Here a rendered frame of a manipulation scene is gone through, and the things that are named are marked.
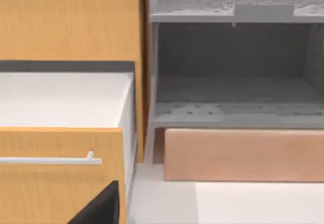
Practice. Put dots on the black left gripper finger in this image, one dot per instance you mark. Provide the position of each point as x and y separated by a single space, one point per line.
101 206

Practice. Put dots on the white drawer box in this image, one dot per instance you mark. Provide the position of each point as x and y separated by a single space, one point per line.
63 99

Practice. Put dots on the grey pierced shelf unit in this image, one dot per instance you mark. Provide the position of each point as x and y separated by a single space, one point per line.
227 69

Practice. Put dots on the wooden cupboard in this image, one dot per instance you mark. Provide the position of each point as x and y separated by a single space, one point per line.
68 18

